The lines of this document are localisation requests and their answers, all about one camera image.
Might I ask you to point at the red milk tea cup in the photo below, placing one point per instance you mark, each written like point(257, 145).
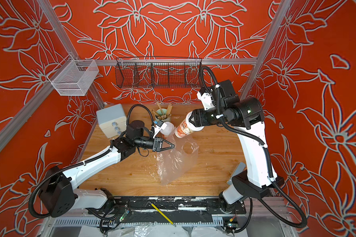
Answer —
point(167, 129)

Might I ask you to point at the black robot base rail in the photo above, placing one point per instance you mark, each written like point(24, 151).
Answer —
point(210, 205)

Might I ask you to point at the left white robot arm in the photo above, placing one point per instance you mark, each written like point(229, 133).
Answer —
point(59, 191)

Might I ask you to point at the clear plastic carrier bag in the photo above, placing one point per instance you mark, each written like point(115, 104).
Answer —
point(174, 163)

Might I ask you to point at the black wire basket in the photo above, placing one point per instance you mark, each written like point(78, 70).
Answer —
point(159, 72)

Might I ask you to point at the cream milk tea cup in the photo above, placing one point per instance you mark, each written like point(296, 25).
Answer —
point(186, 127)

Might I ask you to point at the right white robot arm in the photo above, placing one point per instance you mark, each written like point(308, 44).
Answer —
point(222, 106)

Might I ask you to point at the yellow pencil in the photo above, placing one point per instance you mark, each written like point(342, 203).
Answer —
point(162, 214)

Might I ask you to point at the white drawer box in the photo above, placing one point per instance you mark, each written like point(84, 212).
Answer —
point(112, 120)

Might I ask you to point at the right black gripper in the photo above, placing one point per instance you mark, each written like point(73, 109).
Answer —
point(202, 118)

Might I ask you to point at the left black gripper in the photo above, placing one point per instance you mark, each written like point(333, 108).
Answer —
point(157, 148)

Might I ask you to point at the clear plastic hanging bin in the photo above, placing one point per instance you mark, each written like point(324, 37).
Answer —
point(72, 79)

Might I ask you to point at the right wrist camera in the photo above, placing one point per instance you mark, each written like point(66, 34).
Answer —
point(208, 97)

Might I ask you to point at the green chopstick holder cup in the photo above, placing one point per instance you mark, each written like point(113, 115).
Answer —
point(161, 114)

